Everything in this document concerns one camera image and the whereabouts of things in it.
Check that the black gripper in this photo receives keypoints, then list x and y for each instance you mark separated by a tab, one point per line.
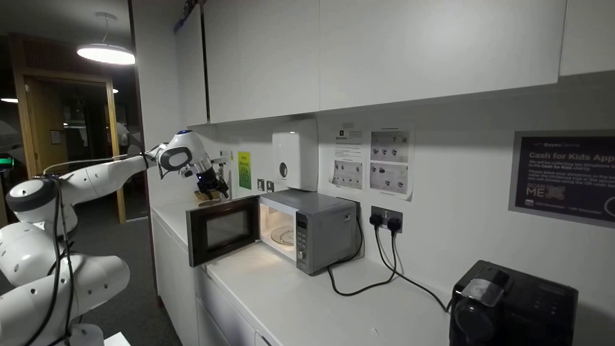
207	180

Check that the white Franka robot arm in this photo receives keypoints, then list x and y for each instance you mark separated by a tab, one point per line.
97	280

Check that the silver microwave body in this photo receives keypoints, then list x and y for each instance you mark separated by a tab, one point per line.
328	230

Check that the green yellow cleaning poster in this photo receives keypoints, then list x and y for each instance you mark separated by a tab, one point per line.
245	169

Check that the white plate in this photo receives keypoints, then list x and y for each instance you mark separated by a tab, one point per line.
284	236

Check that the white base cabinet run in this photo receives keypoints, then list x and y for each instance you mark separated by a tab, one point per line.
170	274

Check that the socket picture notice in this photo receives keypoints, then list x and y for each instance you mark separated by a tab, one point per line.
389	146
389	176
347	173

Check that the small white label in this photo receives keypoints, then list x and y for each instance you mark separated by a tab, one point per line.
349	134

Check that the round ceiling lamp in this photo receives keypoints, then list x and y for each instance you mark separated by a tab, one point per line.
107	53

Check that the green glowing sign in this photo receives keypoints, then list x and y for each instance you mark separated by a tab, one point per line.
5	161

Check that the black coffee machine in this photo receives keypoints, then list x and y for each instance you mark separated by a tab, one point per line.
526	307

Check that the dark framed poster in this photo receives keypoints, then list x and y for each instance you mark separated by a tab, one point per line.
568	175

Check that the metal wall switch plate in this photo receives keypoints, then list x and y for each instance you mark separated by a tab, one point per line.
270	184
261	184

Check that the wooden door frame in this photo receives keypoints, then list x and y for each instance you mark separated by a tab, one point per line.
115	126

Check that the white wall cabinet door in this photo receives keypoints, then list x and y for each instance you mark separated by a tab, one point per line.
589	30
263	57
191	69
436	44

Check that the double wall socket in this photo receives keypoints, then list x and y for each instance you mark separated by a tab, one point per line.
386	209

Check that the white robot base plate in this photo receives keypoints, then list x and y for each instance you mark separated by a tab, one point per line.
118	338

